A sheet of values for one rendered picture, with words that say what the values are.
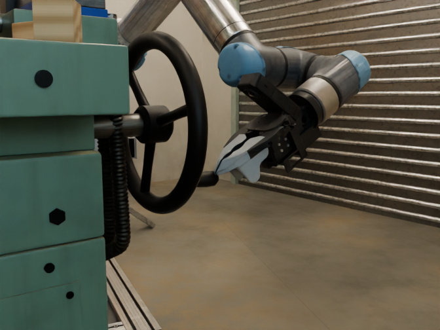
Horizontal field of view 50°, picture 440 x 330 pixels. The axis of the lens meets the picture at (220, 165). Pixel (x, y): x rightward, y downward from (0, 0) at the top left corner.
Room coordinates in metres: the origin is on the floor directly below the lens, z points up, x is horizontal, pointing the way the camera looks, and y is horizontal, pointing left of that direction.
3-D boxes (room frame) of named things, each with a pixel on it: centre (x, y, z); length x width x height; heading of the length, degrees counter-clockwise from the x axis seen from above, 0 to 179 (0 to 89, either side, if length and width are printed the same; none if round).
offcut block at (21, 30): (0.54, 0.20, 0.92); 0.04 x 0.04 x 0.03; 61
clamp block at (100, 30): (0.68, 0.23, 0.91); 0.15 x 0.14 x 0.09; 36
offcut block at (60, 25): (0.45, 0.15, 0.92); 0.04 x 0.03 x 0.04; 93
